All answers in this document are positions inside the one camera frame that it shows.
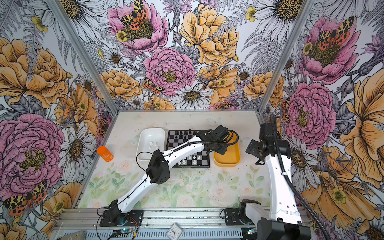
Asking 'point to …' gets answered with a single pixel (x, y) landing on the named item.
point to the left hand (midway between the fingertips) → (220, 151)
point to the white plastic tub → (150, 140)
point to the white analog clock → (174, 232)
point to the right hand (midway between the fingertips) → (260, 158)
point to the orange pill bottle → (105, 153)
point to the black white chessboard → (176, 137)
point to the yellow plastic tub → (231, 157)
